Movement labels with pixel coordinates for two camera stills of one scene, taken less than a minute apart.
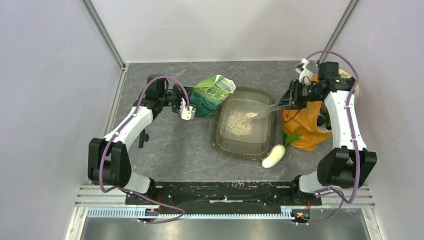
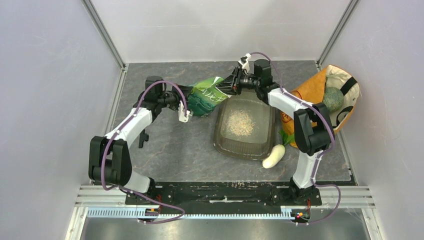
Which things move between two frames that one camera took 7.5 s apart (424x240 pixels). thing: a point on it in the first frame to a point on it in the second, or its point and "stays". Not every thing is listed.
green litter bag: (207, 97) stays
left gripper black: (181, 94) stays
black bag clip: (143, 137) stays
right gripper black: (287, 101) to (231, 84)
